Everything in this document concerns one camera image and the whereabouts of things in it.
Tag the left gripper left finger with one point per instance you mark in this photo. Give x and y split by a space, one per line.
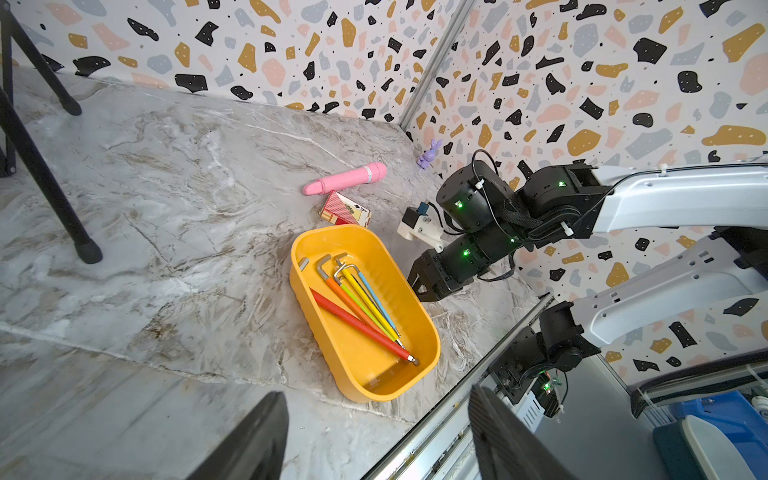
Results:
255 448

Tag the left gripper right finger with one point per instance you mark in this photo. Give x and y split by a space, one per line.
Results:
504 446

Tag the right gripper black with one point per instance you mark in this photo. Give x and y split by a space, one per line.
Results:
435 276

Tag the blue hex key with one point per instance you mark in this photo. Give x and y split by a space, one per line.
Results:
361 278

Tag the yellow hex key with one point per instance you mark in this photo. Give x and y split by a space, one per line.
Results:
357 287

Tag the orange hex key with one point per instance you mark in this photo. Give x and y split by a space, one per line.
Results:
343 295

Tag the red hex key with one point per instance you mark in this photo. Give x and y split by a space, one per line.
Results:
351 320

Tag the yellow plastic storage box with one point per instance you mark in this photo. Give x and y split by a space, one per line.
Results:
362 369

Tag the green hex key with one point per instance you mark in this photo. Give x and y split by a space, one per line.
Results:
370 317

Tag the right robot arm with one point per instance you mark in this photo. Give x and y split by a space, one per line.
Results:
656 271

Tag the small purple toy figure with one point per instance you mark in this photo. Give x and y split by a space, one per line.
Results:
427 158

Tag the pink cylindrical tube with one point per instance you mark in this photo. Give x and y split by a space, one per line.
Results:
369 173

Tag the blue white bin outside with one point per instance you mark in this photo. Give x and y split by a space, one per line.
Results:
720 437

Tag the black perforated music stand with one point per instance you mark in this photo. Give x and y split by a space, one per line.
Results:
19 139

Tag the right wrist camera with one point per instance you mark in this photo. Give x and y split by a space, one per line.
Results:
417 224

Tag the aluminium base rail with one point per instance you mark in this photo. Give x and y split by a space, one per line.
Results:
440 446

